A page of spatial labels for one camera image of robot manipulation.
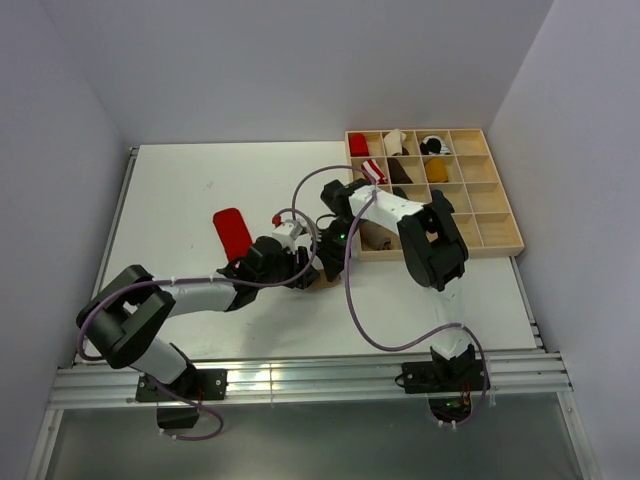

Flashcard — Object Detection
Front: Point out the rolled black white sock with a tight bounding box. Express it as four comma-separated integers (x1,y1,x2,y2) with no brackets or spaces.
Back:
419,135,451,156

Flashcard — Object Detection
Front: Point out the rolled red white striped sock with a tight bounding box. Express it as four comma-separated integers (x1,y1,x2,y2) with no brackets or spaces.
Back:
361,158,388,185

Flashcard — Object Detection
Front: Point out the wooden compartment tray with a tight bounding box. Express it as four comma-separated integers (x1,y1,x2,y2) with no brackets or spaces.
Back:
345,128,525,258

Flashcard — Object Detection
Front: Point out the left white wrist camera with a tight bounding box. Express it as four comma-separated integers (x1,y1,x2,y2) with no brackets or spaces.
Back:
271,214,307,252

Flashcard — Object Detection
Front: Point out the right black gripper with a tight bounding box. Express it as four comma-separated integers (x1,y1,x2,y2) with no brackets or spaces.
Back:
311,217,364,282

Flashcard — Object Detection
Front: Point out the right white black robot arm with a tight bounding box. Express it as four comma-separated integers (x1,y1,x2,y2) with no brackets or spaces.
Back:
318,179,479,391

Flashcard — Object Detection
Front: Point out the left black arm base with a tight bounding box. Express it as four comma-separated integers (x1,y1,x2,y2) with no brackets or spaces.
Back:
135,367,228,431

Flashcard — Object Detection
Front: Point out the aluminium frame rail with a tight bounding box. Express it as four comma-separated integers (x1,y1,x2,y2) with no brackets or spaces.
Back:
46,348,573,410

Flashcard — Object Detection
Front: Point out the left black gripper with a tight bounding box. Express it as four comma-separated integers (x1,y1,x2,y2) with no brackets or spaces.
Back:
256,244,319,290

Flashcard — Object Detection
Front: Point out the rolled cream sock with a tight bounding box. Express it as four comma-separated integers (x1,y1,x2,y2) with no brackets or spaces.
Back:
383,129,406,156

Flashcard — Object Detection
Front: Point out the rolled dark brown sock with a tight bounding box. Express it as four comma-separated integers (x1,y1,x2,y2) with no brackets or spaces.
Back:
387,157,413,185

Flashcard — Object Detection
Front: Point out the red patterned sock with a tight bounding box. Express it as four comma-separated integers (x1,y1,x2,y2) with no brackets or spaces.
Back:
212,208,253,262

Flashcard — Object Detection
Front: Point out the rolled mustard yellow sock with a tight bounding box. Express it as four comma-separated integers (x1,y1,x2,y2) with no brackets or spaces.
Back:
424,157,449,183

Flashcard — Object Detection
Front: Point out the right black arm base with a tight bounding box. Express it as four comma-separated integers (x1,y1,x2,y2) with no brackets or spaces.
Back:
394,358,491,427

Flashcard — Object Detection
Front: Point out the rolled taupe sock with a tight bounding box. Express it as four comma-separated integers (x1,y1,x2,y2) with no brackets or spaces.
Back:
359,221,392,251

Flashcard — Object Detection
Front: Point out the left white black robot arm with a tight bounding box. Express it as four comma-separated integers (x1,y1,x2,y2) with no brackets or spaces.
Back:
76,236,318,399

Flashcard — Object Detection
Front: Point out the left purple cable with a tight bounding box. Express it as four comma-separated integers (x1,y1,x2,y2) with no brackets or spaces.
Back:
75,207,321,442

